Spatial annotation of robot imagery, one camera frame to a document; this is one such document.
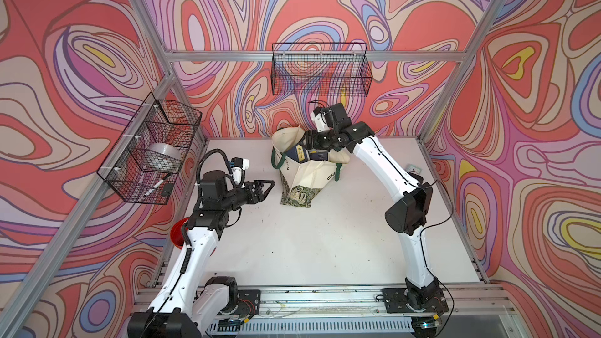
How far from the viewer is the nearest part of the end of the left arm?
0.56 metres

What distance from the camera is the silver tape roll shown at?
0.70m

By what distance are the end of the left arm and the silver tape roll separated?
0.19 m
